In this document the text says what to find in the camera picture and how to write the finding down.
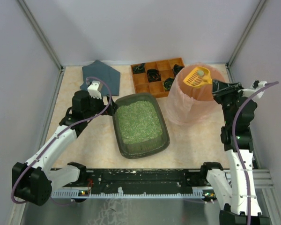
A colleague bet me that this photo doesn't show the yellow litter scoop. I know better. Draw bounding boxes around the yellow litter scoop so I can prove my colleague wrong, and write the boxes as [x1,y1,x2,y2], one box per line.
[183,66,212,88]

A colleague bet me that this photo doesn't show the dark grey litter box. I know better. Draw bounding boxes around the dark grey litter box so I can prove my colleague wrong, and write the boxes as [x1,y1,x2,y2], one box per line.
[113,93,170,159]

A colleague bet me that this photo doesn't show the trash bin with pink bag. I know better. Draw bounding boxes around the trash bin with pink bag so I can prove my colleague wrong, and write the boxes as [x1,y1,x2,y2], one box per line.
[165,63,225,125]

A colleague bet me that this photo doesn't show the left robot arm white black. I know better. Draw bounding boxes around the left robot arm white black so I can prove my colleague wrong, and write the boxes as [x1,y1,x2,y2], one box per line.
[11,90,116,206]

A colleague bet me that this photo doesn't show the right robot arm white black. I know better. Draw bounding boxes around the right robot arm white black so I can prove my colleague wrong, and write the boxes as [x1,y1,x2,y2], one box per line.
[201,79,274,225]

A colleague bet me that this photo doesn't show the green litter pellets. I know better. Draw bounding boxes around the green litter pellets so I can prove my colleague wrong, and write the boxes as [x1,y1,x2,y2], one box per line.
[117,101,163,144]

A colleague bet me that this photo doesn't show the folded grey-blue cloth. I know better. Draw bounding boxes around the folded grey-blue cloth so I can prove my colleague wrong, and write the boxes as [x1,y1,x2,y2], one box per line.
[80,60,120,96]

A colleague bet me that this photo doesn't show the rolled tie dark grey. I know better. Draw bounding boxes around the rolled tie dark grey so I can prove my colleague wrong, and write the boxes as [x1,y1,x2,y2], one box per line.
[172,64,184,77]

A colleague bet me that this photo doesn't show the rolled tie yellow floral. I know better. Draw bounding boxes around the rolled tie yellow floral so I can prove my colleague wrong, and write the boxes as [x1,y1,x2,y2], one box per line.
[163,77,175,91]

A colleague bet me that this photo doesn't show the rolled tie green pattern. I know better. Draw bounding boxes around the rolled tie green pattern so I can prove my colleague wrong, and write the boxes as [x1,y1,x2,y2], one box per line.
[132,63,146,74]

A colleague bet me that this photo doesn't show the orange wooden compartment tray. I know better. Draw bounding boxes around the orange wooden compartment tray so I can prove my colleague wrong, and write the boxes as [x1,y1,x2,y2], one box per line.
[130,58,185,98]

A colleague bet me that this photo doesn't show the rolled tie orange pattern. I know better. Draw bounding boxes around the rolled tie orange pattern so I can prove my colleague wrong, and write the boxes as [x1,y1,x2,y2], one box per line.
[147,69,161,83]

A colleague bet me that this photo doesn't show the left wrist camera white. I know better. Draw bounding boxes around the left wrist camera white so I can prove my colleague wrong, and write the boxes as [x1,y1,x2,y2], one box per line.
[87,81,102,99]

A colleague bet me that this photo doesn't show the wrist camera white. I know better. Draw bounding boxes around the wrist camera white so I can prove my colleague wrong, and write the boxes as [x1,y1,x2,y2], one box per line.
[242,80,267,99]
[87,81,102,99]

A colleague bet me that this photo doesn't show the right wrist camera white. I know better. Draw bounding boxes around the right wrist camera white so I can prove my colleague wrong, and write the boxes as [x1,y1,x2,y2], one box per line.
[242,80,267,99]

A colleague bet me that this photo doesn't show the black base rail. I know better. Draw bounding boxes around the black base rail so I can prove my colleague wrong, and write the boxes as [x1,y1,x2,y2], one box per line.
[52,169,216,202]

